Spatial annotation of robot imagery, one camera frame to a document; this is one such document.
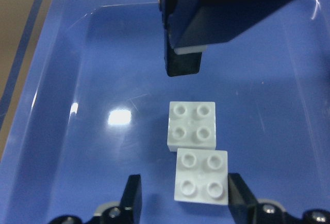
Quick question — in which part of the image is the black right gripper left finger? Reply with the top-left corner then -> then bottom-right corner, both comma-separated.
120,174 -> 142,223

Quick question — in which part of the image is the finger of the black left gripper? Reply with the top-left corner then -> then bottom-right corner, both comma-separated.
170,0 -> 292,54
158,0 -> 202,77

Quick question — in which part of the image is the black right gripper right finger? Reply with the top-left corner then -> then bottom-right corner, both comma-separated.
228,173 -> 258,224

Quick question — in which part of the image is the white block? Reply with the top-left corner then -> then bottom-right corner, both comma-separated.
167,101 -> 217,152
174,148 -> 228,205

